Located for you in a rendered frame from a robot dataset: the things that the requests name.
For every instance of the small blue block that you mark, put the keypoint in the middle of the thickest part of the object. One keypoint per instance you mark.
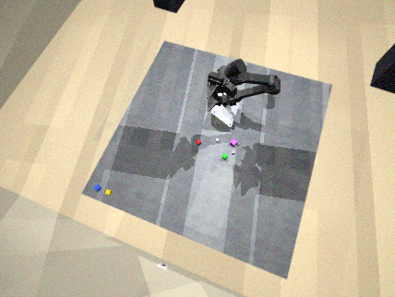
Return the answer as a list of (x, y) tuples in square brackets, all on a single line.
[(97, 187)]

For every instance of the purple cube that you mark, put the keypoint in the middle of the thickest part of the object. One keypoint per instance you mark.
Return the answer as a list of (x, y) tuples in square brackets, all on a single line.
[(233, 142)]

